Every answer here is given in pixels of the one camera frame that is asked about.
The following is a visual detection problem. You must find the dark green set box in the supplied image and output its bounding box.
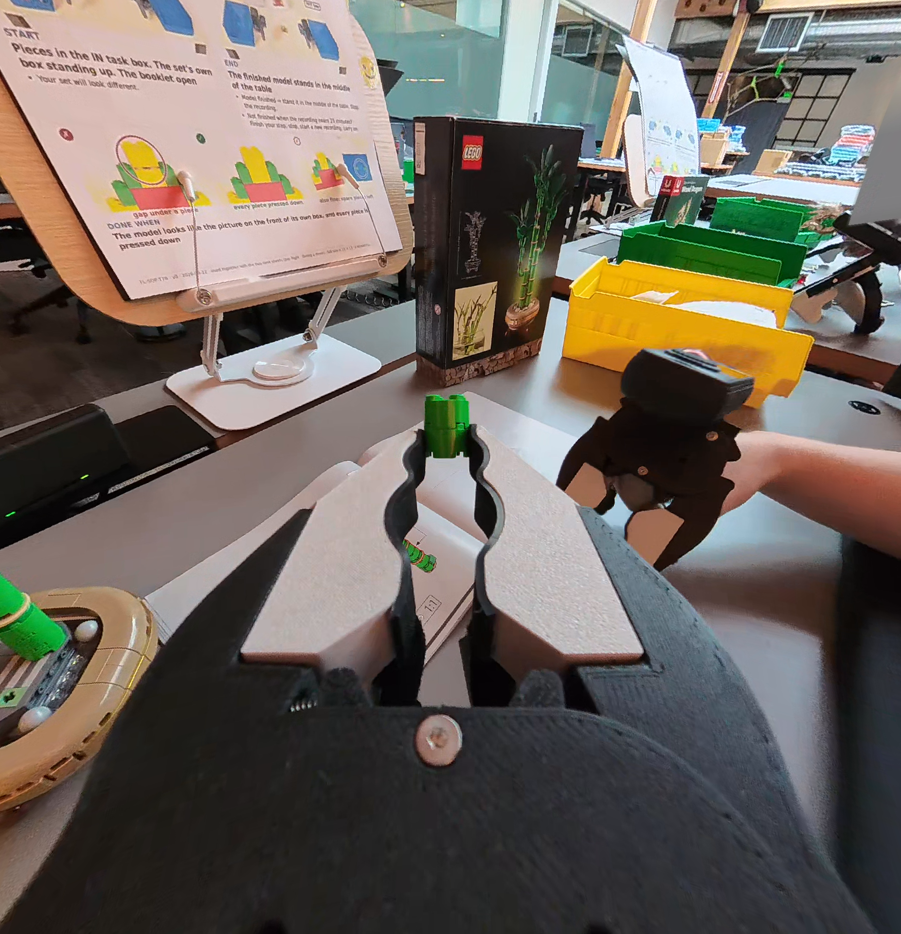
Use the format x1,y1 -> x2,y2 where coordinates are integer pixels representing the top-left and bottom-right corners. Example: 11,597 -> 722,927
655,175 -> 710,227

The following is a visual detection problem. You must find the person's right forearm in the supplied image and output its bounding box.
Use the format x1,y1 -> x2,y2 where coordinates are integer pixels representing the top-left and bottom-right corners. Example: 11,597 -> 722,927
721,431 -> 901,566

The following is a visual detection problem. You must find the wooden document stand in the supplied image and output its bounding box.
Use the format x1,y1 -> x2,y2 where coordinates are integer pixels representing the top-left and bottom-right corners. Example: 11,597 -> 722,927
622,36 -> 703,213

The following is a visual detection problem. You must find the instruction sheet on stand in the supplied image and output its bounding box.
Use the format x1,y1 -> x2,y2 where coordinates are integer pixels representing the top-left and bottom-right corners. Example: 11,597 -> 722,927
0,0 -> 415,431

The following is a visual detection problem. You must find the large green plastic bin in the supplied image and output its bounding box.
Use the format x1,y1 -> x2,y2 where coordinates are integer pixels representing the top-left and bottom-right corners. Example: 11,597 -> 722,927
617,221 -> 809,287

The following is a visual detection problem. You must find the green bamboo stalk model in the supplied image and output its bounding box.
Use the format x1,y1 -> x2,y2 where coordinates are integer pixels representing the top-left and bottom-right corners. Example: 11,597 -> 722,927
0,558 -> 68,661

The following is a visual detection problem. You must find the yellow plastic bin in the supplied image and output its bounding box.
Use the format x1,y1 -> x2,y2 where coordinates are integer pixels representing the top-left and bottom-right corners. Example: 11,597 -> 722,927
562,257 -> 815,398

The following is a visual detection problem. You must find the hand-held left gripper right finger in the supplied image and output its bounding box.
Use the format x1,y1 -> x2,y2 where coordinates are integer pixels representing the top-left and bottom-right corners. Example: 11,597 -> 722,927
461,425 -> 646,707

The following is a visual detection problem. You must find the tan oval model base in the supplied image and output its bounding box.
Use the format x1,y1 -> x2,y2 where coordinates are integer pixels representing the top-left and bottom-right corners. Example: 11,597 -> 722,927
0,587 -> 160,814

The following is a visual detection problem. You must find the white instruction booklet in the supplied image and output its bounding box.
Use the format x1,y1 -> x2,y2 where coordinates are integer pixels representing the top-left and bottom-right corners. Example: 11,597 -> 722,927
145,390 -> 568,665

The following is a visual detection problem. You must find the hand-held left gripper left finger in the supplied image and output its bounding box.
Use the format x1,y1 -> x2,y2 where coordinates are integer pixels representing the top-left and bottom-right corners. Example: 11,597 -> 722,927
240,429 -> 427,707

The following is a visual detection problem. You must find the idle hand-held gripper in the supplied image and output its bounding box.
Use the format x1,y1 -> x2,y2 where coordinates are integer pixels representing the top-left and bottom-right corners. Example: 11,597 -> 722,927
790,251 -> 889,337

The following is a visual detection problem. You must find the black flat device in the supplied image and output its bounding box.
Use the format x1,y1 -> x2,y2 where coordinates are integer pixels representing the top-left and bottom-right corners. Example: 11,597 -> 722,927
118,405 -> 218,475

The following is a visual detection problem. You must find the green round brick piece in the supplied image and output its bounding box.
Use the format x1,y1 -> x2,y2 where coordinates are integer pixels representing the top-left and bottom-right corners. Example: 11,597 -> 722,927
423,393 -> 472,461

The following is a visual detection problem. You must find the printed instruction sheet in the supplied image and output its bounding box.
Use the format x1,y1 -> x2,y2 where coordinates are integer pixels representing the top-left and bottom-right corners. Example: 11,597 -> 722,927
0,0 -> 404,302

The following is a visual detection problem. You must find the white plastic bag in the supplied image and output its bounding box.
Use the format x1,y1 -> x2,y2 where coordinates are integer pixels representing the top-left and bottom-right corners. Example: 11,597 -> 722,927
629,288 -> 781,328

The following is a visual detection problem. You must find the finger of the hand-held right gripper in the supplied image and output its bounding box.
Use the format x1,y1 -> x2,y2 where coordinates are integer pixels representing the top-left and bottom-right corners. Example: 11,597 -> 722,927
625,506 -> 687,565
571,466 -> 618,512

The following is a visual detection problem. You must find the grey desk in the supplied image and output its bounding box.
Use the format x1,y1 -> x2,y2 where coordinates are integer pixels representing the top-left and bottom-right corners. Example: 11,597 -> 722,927
0,295 -> 901,934

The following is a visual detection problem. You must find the black power unit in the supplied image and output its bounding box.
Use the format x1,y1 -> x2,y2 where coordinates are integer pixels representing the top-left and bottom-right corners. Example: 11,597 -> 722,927
0,403 -> 130,556

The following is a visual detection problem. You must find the black bamboo set box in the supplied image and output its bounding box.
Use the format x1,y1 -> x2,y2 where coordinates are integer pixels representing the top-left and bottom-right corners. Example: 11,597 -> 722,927
414,115 -> 584,388

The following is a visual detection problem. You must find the small green plastic bin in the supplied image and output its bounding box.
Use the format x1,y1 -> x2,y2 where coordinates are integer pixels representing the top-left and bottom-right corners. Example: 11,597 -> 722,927
709,196 -> 824,245

